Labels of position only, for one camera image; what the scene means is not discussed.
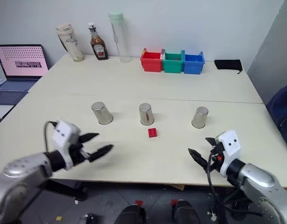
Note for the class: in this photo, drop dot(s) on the dark rounded shape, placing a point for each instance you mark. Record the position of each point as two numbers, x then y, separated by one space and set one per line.
130 215
185 213

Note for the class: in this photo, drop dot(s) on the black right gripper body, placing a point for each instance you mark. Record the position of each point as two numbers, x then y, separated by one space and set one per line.
215 161

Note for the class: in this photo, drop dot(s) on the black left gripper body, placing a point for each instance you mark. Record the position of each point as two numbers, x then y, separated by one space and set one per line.
76 154

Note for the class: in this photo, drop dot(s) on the beige printed tumbler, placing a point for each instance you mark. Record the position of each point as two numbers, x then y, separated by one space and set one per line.
71 44

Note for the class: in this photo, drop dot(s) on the open laptop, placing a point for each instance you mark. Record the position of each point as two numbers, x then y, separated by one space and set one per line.
19 63

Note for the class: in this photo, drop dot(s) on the yellow floor tape piece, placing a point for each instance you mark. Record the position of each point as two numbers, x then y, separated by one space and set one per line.
59 218

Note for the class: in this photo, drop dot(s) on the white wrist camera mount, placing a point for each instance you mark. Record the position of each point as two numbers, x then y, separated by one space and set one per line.
230 144
64 134

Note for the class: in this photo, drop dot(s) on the clear bottle with green lid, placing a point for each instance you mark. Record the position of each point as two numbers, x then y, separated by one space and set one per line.
120 37

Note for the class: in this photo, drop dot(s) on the black table frame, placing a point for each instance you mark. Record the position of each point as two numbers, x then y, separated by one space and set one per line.
64 189

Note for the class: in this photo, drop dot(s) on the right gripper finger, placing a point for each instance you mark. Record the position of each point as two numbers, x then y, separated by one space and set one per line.
212 141
198 157

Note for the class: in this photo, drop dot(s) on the white notebook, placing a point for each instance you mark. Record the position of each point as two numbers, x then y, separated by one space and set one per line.
2 111

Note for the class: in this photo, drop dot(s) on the red toy brick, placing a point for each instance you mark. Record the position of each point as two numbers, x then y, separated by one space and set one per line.
152 133

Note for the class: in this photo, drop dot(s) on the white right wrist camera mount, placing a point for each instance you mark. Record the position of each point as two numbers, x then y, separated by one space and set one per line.
230 144

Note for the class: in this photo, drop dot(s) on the red floor tape piece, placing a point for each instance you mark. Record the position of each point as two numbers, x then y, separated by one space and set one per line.
139 203

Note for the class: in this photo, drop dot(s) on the black cloth pouch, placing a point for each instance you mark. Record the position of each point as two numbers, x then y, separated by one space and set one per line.
227 64

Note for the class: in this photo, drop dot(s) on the red plastic bin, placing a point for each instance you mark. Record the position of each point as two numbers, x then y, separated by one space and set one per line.
151 61

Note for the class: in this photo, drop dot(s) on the steel cup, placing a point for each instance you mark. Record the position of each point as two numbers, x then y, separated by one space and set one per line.
101 114
146 115
199 119

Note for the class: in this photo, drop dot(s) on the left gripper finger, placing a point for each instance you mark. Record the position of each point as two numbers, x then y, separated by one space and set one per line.
101 150
88 136

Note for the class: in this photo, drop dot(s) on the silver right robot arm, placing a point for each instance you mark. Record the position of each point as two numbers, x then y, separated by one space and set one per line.
260 184

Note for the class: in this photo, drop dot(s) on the green plastic bin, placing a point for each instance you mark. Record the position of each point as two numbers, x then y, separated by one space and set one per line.
172 64

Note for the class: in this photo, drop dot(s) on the ketchup bottle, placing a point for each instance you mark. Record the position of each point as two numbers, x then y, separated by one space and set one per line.
99 46

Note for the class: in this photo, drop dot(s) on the blue chair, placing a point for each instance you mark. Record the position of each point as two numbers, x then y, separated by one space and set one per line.
281 112

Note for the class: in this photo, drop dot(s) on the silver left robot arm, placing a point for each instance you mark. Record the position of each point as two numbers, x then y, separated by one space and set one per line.
22 172

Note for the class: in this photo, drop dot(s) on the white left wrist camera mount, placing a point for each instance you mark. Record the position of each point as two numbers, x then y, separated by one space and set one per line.
64 134

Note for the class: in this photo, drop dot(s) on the blue plastic bin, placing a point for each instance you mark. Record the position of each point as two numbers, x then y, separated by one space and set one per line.
192 64

